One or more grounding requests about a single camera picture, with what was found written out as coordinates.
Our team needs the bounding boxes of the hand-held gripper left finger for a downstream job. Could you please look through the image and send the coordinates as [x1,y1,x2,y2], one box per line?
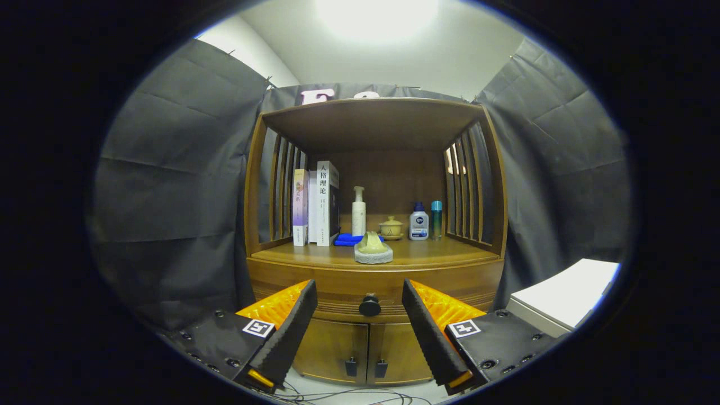
[163,278,318,393]

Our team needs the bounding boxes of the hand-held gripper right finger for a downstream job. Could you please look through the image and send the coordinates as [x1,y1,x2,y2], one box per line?
[401,278,560,395]

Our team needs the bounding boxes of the wooden drawer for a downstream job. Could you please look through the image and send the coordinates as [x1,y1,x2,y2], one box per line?
[247,256,505,324]

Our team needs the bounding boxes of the pale green ornament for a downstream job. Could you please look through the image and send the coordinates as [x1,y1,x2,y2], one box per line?
[354,231,394,265]

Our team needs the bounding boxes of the wooden cabinet door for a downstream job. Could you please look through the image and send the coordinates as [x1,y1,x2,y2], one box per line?
[292,319,369,385]
[366,322,434,386]

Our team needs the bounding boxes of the wooden countertop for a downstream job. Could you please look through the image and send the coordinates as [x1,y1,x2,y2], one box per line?
[251,236,500,269]

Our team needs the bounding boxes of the wooden cabinet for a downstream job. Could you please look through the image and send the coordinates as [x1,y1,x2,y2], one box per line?
[244,97,509,386]

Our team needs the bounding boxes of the blue folded cloth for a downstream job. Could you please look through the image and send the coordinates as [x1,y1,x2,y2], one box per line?
[334,233,385,247]

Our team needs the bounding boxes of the white bottle with blue cap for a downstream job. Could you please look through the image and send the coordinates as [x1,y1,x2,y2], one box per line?
[409,202,430,241]

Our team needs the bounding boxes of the yellow lidded teacup with saucer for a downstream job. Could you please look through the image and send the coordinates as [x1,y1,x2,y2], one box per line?
[378,217,404,241]

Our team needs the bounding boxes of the purple book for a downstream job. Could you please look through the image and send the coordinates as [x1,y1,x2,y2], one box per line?
[292,169,310,247]

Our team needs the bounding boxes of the thin white book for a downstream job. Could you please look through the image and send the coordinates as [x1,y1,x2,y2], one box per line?
[308,170,319,244]

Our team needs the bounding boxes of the thick white and black book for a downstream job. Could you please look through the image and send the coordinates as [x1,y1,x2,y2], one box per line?
[317,160,340,248]

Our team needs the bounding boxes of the white pump bottle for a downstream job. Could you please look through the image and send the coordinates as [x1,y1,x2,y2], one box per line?
[352,186,367,237]

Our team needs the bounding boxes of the black floor cables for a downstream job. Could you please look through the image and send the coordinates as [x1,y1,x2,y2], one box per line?
[276,380,434,405]

